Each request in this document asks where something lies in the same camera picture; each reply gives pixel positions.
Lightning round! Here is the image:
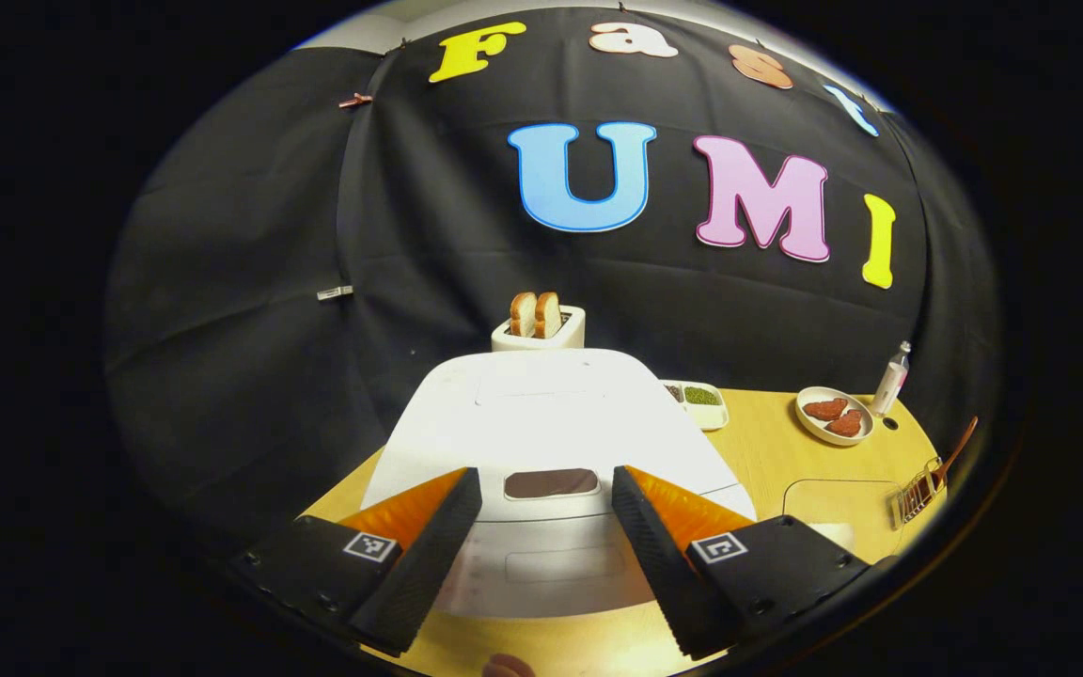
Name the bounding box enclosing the white round plate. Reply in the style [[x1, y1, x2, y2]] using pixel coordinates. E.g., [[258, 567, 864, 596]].
[[795, 386, 875, 447]]

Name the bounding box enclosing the black backdrop cloth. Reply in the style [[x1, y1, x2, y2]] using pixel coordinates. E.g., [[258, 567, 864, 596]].
[[102, 5, 1003, 565]]

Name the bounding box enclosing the wooden spoon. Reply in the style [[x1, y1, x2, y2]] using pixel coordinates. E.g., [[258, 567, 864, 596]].
[[927, 417, 980, 490]]

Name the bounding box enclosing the small clear bottle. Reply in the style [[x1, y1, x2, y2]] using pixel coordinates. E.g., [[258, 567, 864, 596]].
[[871, 340, 912, 417]]

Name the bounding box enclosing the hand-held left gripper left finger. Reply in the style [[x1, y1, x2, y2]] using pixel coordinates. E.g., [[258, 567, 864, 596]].
[[227, 466, 484, 657]]

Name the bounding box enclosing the wire chopstick holder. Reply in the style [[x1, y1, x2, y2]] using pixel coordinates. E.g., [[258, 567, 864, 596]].
[[887, 458, 947, 532]]

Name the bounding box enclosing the white rice cooker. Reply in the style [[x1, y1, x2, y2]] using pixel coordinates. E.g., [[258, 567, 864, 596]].
[[360, 348, 757, 620]]

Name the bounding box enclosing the white toaster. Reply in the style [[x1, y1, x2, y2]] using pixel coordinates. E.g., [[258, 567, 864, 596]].
[[491, 304, 587, 354]]

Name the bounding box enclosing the white divided dish of beans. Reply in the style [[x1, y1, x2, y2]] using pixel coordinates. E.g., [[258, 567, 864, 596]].
[[660, 379, 730, 432]]

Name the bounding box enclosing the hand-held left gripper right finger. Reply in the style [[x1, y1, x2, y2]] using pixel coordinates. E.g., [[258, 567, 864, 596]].
[[611, 464, 881, 659]]

